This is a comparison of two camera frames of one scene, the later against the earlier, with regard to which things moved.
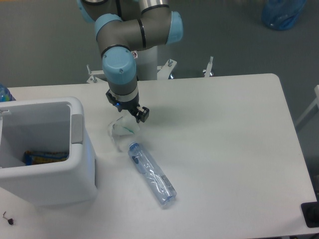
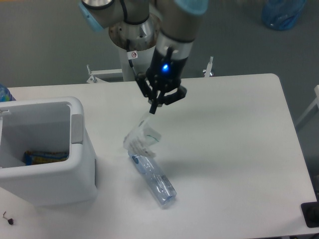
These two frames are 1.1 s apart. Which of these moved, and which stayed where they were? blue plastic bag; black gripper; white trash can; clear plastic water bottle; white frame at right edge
Moved: black gripper
Stayed: clear plastic water bottle; blue plastic bag; white frame at right edge; white trash can
